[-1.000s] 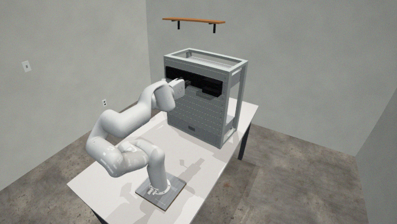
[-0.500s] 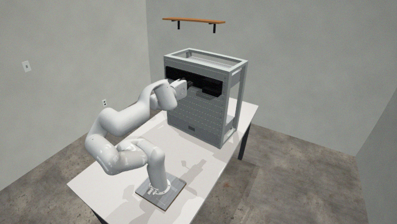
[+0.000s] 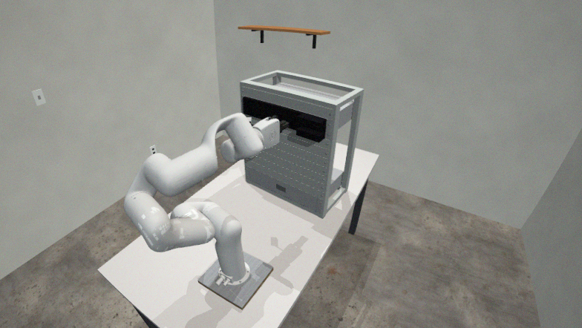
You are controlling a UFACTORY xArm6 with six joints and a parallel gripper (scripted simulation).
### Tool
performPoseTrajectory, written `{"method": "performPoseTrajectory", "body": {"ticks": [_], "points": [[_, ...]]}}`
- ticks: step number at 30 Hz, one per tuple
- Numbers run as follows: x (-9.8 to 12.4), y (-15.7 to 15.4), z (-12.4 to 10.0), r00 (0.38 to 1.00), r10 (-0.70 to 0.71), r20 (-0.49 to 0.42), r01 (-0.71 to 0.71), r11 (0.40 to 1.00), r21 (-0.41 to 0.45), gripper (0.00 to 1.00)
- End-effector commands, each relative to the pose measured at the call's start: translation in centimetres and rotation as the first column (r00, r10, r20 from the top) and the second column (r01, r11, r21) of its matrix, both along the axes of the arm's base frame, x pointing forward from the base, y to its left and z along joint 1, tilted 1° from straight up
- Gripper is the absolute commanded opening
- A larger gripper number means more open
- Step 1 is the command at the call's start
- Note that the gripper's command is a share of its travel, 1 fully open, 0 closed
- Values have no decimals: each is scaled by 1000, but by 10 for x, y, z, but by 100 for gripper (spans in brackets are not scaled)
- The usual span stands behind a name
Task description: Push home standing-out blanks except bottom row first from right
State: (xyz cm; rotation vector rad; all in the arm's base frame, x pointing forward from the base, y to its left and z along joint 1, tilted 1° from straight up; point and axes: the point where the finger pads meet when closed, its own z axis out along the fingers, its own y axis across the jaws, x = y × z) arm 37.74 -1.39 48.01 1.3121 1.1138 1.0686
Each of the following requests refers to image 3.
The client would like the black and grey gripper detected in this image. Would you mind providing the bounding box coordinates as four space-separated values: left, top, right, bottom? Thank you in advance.
252 115 289 150

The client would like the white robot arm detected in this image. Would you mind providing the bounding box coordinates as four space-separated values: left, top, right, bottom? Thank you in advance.
123 113 264 286

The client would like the grey server rack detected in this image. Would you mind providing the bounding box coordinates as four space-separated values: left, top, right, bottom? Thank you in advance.
240 70 364 219

